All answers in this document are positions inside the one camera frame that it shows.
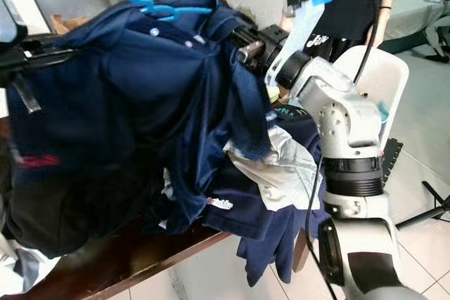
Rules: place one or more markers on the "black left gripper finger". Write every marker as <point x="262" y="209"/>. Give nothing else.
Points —
<point x="53" y="65"/>
<point x="53" y="47"/>

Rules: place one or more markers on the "navy polo shirt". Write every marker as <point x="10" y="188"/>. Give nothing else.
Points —
<point x="148" y="103"/>

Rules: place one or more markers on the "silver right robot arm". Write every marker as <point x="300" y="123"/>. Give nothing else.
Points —
<point x="341" y="124"/>

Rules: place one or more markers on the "person's left hand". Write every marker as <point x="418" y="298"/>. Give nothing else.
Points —
<point x="380" y="33"/>

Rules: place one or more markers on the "person in black shirt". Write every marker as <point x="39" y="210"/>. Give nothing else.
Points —
<point x="348" y="12"/>

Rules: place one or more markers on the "navy garment with gold emblem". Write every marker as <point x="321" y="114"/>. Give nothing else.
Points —
<point x="306" y="131"/>

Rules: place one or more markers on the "white grey garment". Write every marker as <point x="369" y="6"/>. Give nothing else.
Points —
<point x="288" y="173"/>

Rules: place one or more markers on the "pale green bed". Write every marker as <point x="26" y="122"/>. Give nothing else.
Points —
<point x="411" y="12"/>

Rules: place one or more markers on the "black crumpled garment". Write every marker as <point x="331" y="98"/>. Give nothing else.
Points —
<point x="70" y="230"/>

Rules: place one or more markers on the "black power strip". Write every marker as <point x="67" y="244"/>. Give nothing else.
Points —
<point x="390" y="163"/>

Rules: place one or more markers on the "navy garment with white logo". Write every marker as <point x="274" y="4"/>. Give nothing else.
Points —
<point x="242" y="224"/>

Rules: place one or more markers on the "white cloth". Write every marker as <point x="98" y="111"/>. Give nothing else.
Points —
<point x="17" y="275"/>

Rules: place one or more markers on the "black floor stand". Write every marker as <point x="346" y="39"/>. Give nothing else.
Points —
<point x="424" y="216"/>

